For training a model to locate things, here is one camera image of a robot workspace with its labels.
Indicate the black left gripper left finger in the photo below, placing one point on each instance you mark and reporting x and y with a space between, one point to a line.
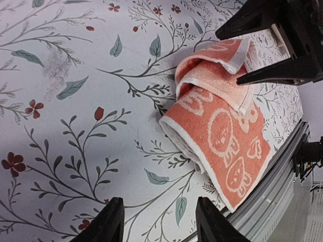
107 226

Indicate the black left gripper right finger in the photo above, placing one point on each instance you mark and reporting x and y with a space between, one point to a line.
212 226

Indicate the front aluminium rail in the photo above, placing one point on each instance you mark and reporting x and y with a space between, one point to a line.
279 203

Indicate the orange bunny pattern towel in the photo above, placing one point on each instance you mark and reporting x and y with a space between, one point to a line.
216 123

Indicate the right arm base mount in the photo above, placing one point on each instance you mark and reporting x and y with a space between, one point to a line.
307 156

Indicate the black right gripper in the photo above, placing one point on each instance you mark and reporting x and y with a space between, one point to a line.
297 22

